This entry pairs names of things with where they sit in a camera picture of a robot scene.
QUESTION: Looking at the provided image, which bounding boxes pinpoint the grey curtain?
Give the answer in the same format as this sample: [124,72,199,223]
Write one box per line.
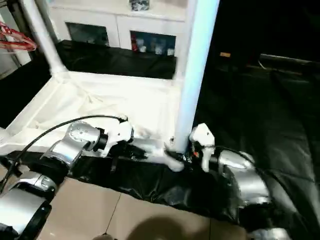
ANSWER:
[9,0,61,55]

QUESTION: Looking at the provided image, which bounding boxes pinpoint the black plastic mat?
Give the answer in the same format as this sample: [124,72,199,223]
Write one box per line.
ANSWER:
[0,39,320,240]

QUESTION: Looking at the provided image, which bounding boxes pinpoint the small white box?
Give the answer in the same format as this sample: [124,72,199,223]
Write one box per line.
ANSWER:
[17,51,35,65]

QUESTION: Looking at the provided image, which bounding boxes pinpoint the black tangled bundle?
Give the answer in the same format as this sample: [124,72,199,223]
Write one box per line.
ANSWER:
[129,0,151,11]

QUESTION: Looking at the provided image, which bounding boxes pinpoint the large black box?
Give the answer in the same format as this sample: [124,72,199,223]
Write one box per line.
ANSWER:
[207,0,262,67]

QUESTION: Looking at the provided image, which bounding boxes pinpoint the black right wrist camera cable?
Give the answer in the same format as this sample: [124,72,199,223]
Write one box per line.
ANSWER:
[209,146,288,191]

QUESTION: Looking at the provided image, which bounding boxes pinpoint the white plastic table top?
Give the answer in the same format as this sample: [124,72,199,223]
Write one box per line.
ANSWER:
[0,71,187,173]

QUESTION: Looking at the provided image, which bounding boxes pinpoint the black folding table frame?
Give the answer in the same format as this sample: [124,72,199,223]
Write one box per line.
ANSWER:
[7,157,23,176]

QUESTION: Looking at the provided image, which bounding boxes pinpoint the red wire hangers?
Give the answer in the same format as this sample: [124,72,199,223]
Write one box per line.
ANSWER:
[0,21,37,52]

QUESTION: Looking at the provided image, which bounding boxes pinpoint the white cabinet with glass doors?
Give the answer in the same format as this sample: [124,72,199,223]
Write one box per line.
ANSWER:
[48,0,191,57]

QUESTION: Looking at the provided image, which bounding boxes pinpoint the white plastic table leg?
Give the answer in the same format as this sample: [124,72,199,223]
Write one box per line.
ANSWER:
[174,14,192,85]
[174,0,221,153]
[0,127,11,148]
[21,0,70,77]

